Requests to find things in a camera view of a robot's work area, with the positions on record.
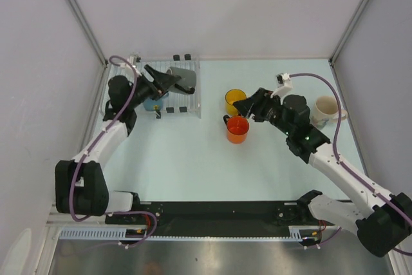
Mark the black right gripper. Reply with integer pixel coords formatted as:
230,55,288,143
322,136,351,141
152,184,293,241
233,87,294,136

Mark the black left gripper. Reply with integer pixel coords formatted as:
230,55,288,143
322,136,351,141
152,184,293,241
126,64,180,109

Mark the yellow mug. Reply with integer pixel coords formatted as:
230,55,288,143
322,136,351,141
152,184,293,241
225,89,247,116

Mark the orange cup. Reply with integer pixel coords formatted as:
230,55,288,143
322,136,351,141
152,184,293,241
223,115,250,144

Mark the grey mug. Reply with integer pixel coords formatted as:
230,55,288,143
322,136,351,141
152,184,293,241
166,66,197,95

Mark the beige patterned ceramic mug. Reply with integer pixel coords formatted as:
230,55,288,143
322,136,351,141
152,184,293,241
310,96,339,129

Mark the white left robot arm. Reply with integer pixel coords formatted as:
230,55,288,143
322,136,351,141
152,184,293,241
55,64,181,223

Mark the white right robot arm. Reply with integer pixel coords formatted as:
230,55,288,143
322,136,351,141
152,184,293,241
233,88,411,258

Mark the clear acrylic dish rack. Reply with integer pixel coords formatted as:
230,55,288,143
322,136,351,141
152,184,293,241
100,53,202,120

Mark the light blue mug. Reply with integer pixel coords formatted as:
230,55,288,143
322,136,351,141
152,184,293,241
143,93,169,111

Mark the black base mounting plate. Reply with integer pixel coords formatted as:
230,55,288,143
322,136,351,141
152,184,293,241
104,200,337,238

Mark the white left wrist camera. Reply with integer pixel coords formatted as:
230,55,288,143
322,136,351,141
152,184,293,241
128,54,141,66

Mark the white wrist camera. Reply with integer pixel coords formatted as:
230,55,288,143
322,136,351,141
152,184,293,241
128,54,141,66
274,73,293,98

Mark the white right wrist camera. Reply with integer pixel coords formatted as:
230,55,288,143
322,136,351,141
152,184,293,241
274,73,293,98

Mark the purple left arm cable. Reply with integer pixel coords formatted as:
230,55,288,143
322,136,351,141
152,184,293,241
70,55,158,223

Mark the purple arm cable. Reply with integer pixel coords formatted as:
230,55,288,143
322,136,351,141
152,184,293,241
70,55,158,223
289,72,412,255

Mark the slotted cable duct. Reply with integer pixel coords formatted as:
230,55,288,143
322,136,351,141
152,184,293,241
59,227,319,242

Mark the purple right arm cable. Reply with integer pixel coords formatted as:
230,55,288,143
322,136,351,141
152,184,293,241
289,72,412,255

